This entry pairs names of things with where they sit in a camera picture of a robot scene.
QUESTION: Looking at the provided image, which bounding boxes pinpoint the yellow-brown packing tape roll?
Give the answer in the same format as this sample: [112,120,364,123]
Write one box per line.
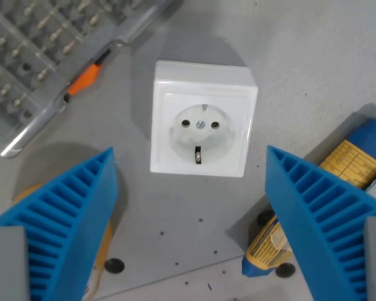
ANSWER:
[11,183,115,301]

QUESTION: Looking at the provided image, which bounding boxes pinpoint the transparent grey screwdriver bit case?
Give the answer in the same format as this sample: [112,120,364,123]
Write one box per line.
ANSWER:
[0,0,185,159]

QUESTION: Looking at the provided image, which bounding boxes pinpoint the yellow-label cylinder with blue tape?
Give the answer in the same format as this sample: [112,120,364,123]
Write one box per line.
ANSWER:
[240,117,376,278]

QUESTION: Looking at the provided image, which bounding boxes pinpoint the white wall socket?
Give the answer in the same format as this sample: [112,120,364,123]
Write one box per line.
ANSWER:
[149,60,259,179]

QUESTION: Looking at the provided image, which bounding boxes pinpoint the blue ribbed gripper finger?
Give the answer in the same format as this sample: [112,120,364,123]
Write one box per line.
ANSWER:
[0,146,118,301]
[264,145,376,301]

